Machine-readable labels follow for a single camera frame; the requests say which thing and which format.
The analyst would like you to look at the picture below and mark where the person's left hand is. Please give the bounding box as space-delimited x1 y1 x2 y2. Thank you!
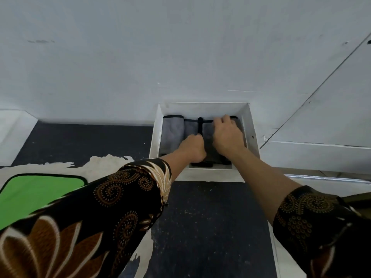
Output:
177 134 207 164

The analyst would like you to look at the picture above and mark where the person's right hand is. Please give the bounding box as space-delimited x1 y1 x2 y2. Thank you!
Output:
212 115 247 159

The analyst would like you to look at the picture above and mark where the purple cloth black trim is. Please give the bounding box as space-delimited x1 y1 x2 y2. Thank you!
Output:
191 115 239 168

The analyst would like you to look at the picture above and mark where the white box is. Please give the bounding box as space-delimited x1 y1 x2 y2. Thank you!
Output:
149 102 260 183

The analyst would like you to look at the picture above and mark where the person's right forearm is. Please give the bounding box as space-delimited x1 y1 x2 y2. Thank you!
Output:
228 148 303 227

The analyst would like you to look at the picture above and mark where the person's left forearm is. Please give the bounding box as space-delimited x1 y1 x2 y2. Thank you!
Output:
160 149 198 183

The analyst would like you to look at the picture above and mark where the person's patterned left sleeve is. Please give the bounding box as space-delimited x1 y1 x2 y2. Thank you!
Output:
0 158 173 278

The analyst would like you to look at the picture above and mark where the person's patterned sleeve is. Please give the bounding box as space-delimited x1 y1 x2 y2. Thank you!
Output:
272 185 371 278
0 158 173 278

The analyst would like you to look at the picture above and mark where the person's patterned right sleeve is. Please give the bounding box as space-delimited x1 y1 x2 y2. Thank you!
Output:
272 185 371 278

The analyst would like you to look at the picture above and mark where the white flat box lid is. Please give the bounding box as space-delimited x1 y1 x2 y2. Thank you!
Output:
0 110 39 167

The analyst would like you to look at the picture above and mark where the metal floor rail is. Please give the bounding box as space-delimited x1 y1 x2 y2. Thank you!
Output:
285 174 371 185

